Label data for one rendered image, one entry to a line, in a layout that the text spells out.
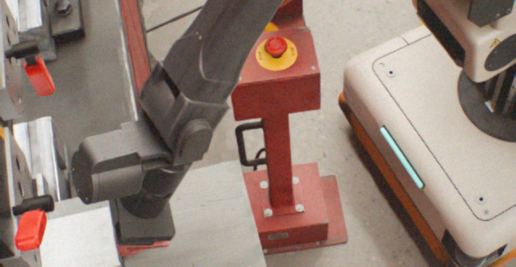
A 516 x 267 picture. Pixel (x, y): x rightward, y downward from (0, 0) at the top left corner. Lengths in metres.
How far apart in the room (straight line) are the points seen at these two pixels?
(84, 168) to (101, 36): 0.58
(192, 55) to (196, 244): 0.31
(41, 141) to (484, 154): 1.11
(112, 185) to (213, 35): 0.19
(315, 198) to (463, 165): 0.38
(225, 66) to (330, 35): 1.66
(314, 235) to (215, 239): 1.04
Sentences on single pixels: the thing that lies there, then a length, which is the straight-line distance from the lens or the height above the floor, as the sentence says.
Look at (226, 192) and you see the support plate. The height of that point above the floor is 1.00.
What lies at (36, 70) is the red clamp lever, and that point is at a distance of 0.94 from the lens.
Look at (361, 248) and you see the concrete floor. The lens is 2.09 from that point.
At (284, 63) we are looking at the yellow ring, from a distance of 1.41.
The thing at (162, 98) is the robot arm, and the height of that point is 1.26.
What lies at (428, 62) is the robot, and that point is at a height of 0.28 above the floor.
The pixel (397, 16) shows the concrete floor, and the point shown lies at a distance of 2.49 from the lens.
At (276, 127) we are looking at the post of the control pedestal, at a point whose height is 0.50.
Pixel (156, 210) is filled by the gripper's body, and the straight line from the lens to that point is 0.92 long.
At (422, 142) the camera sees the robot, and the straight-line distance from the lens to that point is 1.92.
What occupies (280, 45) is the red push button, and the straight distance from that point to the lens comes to 1.40.
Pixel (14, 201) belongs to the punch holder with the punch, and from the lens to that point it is 0.81.
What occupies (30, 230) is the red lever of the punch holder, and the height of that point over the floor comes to 1.31.
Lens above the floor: 1.93
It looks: 59 degrees down
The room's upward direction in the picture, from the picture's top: 7 degrees counter-clockwise
